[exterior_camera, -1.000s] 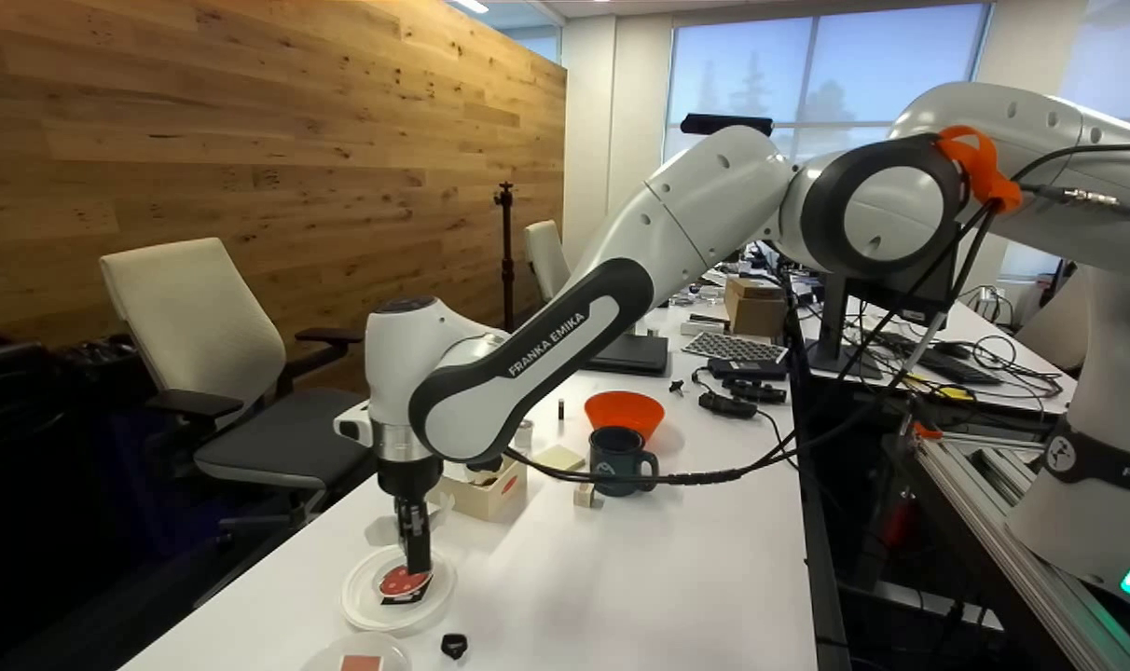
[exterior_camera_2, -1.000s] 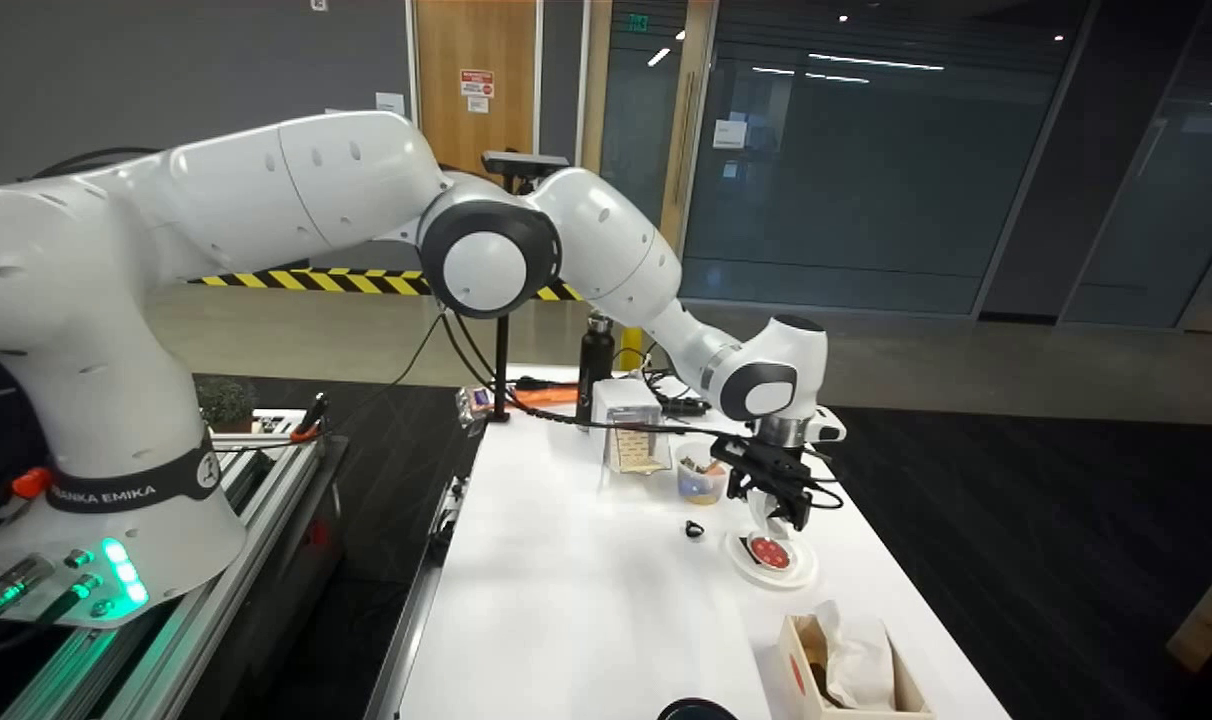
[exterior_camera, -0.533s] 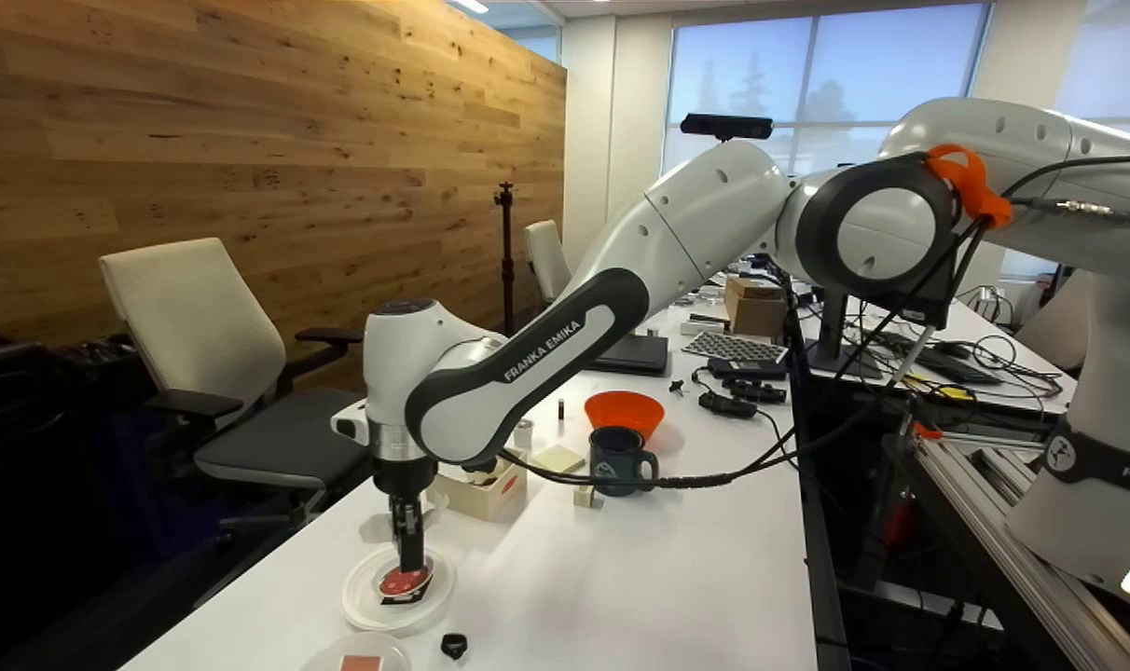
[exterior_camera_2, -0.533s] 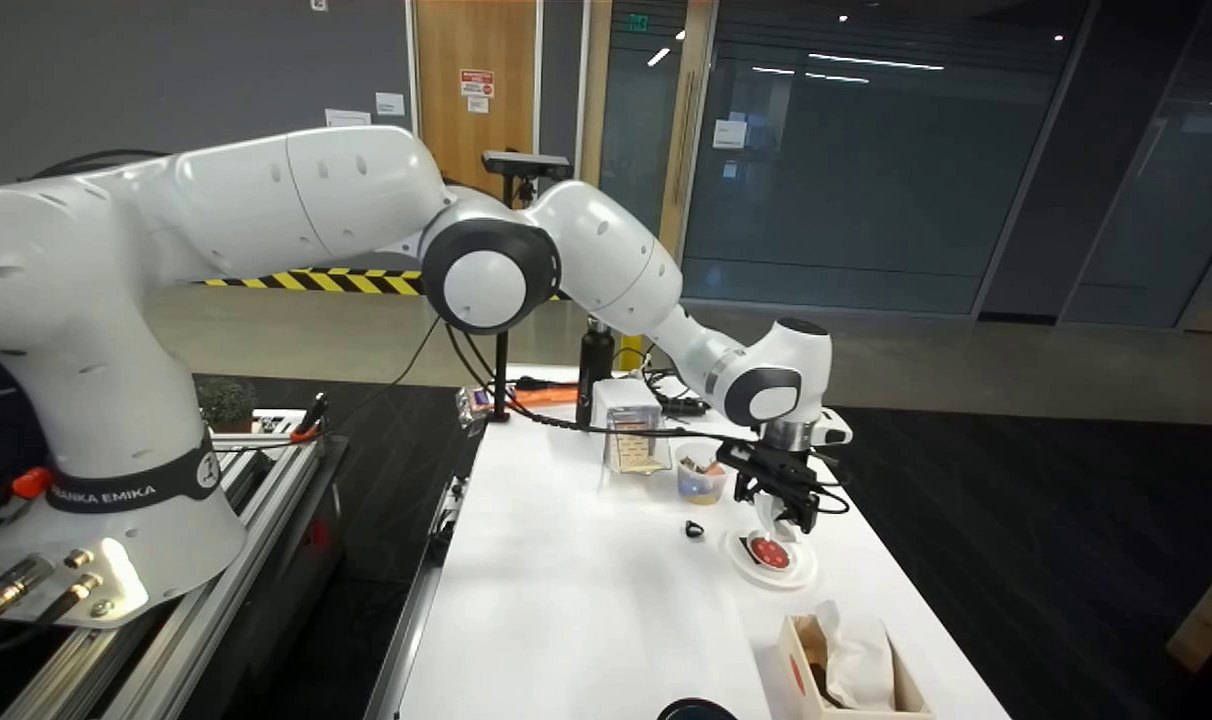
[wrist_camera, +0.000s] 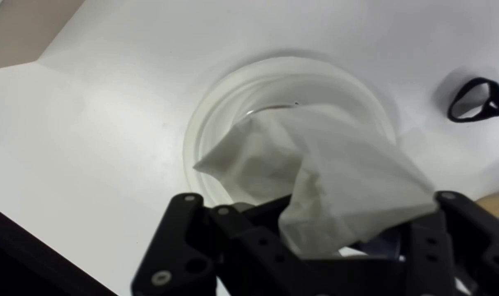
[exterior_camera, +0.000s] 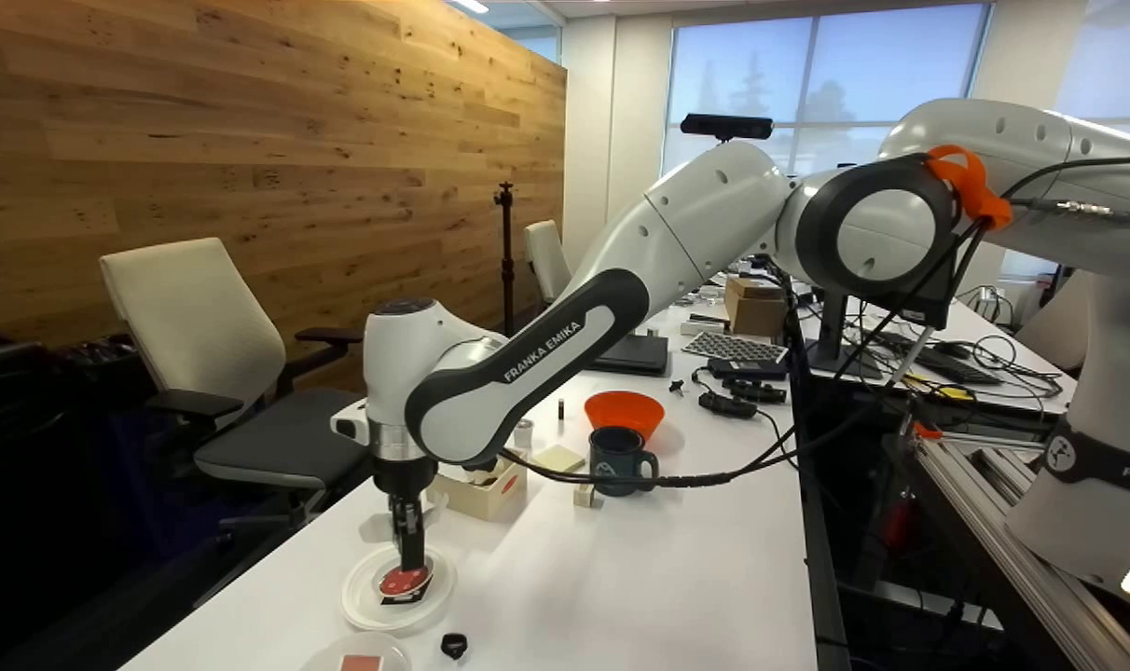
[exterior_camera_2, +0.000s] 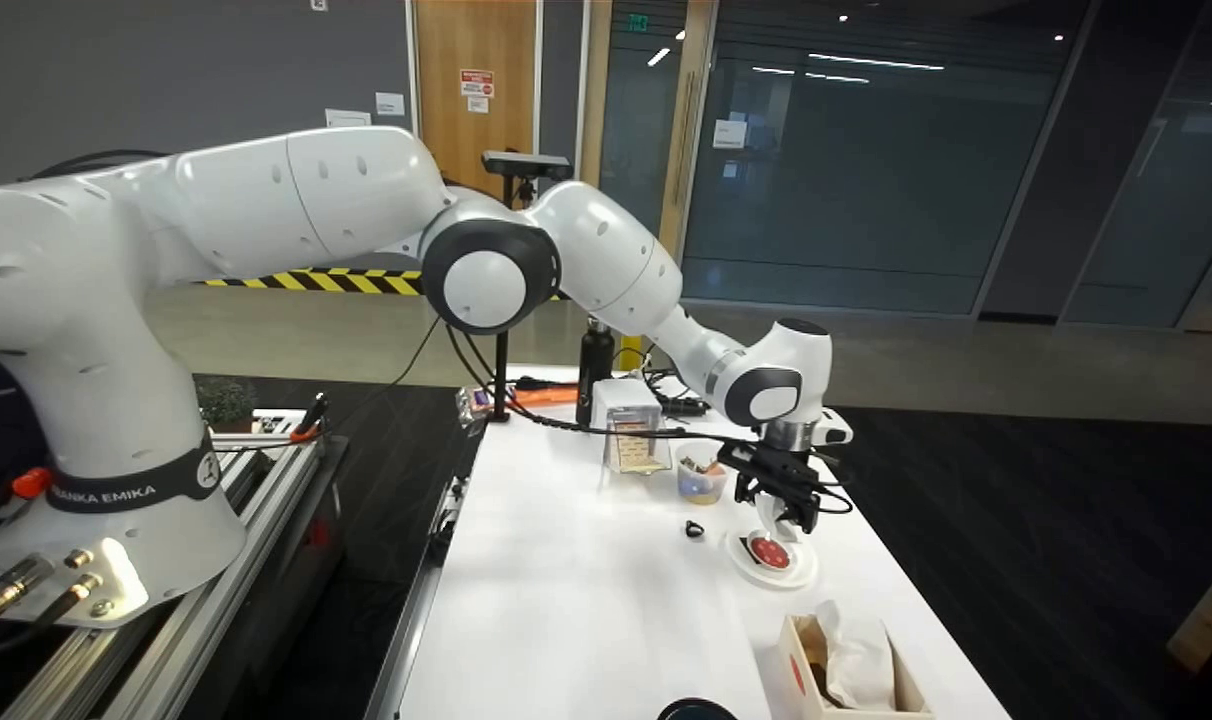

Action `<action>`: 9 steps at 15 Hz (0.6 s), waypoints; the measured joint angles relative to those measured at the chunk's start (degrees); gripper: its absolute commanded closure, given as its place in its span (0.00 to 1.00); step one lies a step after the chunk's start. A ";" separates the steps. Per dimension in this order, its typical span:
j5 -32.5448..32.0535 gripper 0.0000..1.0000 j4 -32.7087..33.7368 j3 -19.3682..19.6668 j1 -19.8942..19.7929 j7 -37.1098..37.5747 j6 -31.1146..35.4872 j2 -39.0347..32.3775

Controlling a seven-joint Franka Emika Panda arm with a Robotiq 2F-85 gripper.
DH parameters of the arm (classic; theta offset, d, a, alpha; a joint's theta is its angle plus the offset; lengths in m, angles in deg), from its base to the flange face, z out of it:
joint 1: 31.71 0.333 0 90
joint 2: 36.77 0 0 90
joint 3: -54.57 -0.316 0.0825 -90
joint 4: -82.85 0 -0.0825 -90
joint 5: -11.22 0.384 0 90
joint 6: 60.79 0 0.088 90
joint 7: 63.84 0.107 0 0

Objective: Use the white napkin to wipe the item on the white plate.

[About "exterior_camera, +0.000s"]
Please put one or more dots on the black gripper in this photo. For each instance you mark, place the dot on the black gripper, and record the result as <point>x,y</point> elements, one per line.
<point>405,482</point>

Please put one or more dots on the red round item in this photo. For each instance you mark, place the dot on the red round item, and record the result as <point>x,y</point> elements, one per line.
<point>401,584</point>

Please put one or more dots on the white round plate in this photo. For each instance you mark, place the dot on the white round plate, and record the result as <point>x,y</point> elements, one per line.
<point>361,608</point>

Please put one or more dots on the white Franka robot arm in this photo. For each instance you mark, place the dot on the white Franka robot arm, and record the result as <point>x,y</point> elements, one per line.
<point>715,225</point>

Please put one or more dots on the black binder clip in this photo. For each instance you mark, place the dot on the black binder clip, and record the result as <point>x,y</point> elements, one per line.
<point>451,645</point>

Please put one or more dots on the open wooden box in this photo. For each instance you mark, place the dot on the open wooden box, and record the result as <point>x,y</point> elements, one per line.
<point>493,492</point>

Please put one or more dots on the yellow sticky note pad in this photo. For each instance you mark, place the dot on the yellow sticky note pad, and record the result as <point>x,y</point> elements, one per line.
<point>565,458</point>

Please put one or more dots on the small white cube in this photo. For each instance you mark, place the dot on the small white cube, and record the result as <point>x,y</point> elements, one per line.
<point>585,492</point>

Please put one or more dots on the small black marker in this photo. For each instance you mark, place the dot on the small black marker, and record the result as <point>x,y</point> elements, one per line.
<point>559,406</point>

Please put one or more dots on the dark blue mug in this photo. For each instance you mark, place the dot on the dark blue mug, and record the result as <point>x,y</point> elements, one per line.
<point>618,465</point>

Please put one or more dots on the orange bowl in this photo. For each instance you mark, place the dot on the orange bowl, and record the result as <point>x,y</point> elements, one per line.
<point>624,406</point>

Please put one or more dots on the black laptop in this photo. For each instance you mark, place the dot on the black laptop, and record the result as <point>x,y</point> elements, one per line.
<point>637,354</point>

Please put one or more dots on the black tripod pole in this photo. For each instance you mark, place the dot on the black tripod pole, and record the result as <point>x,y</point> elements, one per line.
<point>506,263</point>

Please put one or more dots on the white office chair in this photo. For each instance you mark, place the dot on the white office chair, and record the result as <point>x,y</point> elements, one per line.
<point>192,321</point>
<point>547,255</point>

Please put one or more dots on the black computer mouse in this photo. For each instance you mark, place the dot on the black computer mouse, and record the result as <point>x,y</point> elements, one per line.
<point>726,405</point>

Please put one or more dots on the black power strip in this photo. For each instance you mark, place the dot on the black power strip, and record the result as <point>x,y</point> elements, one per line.
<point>747,365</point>

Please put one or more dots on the black low cabinet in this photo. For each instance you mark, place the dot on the black low cabinet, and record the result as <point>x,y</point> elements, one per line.
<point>27,471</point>

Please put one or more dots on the cardboard box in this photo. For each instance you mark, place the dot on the cardboard box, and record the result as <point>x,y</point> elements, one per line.
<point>754,308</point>

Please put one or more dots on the black stereo camera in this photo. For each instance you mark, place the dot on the black stereo camera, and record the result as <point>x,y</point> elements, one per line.
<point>728,123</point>

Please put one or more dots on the aluminium mounting rail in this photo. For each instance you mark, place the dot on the aluminium mounting rail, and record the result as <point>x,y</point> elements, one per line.
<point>1049,562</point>

